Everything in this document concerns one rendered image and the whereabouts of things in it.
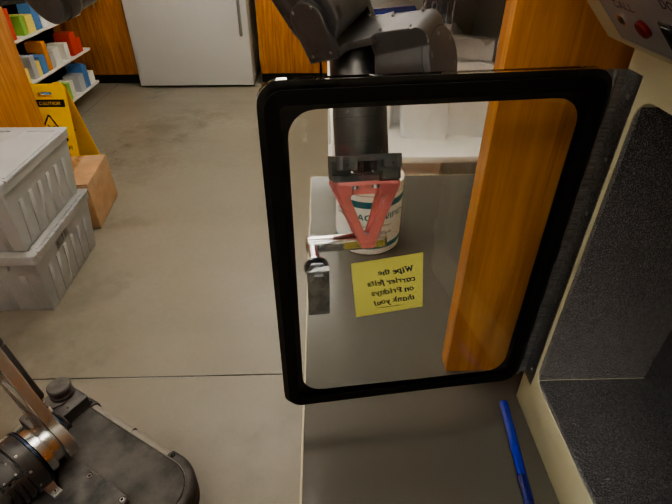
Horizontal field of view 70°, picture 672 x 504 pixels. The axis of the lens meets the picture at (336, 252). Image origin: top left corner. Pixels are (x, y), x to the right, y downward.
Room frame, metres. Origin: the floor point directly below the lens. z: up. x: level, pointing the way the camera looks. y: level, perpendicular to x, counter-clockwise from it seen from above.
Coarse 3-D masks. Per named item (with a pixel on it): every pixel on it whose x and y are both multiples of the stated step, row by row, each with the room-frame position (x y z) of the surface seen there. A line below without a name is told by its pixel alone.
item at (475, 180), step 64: (320, 128) 0.39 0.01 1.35; (384, 128) 0.39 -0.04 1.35; (448, 128) 0.40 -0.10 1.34; (512, 128) 0.41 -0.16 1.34; (320, 192) 0.39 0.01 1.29; (384, 192) 0.39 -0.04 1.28; (448, 192) 0.40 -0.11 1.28; (512, 192) 0.41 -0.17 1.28; (320, 256) 0.39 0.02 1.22; (384, 256) 0.39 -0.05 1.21; (448, 256) 0.40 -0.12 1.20; (512, 256) 0.41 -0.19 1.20; (320, 320) 0.38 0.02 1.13; (384, 320) 0.39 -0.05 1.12; (448, 320) 0.40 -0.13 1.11; (512, 320) 0.41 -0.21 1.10; (320, 384) 0.38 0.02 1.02
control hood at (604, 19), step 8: (592, 0) 0.41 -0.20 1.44; (592, 8) 0.43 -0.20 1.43; (600, 8) 0.41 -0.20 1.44; (600, 16) 0.42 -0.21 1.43; (608, 16) 0.40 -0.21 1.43; (608, 24) 0.41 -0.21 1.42; (608, 32) 0.42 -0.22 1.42; (616, 32) 0.41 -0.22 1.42; (624, 40) 0.40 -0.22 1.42; (640, 48) 0.38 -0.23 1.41; (656, 56) 0.36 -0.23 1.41
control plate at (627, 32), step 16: (608, 0) 0.38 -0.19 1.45; (624, 0) 0.35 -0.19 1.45; (640, 0) 0.33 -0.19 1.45; (656, 0) 0.31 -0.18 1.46; (624, 16) 0.37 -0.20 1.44; (640, 16) 0.34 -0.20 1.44; (656, 16) 0.32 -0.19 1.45; (624, 32) 0.39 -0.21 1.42; (656, 32) 0.33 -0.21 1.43; (656, 48) 0.35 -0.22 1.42
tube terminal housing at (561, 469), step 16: (640, 64) 0.42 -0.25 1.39; (656, 64) 0.40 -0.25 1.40; (656, 80) 0.39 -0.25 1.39; (640, 96) 0.40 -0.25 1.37; (656, 96) 0.38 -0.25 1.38; (624, 128) 0.41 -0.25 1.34; (608, 176) 0.40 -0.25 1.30; (592, 224) 0.40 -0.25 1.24; (560, 304) 0.41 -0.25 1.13; (544, 352) 0.40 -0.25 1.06; (528, 384) 0.41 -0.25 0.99; (528, 400) 0.40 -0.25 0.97; (544, 400) 0.37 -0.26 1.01; (528, 416) 0.39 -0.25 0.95; (544, 416) 0.36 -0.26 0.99; (544, 432) 0.35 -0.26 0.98; (560, 432) 0.33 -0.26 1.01; (544, 448) 0.34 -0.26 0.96; (560, 448) 0.31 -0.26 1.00; (544, 464) 0.33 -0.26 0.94; (560, 464) 0.30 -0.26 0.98; (560, 480) 0.29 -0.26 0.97; (576, 480) 0.27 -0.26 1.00; (560, 496) 0.28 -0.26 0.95; (576, 496) 0.27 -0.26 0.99
